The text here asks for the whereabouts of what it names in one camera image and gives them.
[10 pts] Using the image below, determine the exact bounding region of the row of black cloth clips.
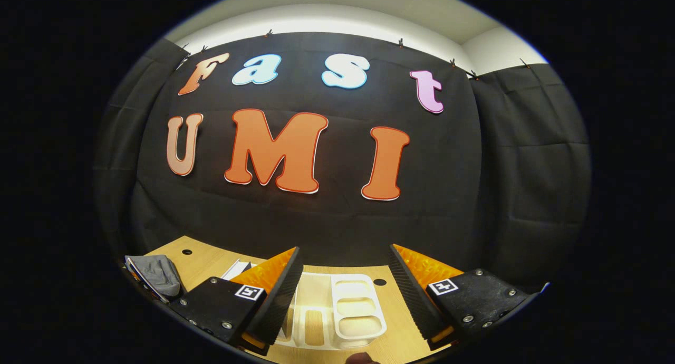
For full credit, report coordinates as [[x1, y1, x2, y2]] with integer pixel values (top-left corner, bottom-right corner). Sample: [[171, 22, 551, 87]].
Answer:
[[179, 29, 533, 81]]

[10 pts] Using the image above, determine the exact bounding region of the white bookshelf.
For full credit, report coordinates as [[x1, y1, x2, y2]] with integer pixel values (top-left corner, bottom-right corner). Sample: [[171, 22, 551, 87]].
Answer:
[[282, 272, 389, 350]]

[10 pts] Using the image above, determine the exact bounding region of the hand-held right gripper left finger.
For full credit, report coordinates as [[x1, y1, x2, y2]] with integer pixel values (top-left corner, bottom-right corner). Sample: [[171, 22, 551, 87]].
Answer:
[[170, 246, 304, 356]]

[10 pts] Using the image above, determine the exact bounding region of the black backdrop cloth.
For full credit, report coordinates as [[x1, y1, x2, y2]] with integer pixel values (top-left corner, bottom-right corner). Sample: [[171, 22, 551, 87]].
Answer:
[[94, 32, 591, 296]]

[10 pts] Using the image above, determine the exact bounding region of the grey schoolbag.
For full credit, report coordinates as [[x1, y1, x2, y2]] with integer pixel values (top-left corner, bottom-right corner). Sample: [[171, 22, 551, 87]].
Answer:
[[125, 255, 183, 304]]

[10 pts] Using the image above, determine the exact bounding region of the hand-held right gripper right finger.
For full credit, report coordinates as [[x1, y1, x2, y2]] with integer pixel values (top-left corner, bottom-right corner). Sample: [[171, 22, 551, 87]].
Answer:
[[389, 243, 539, 351]]

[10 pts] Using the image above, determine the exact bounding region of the grey photo cover book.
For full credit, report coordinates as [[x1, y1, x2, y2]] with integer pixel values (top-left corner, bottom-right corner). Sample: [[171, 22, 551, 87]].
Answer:
[[221, 258, 257, 281]]

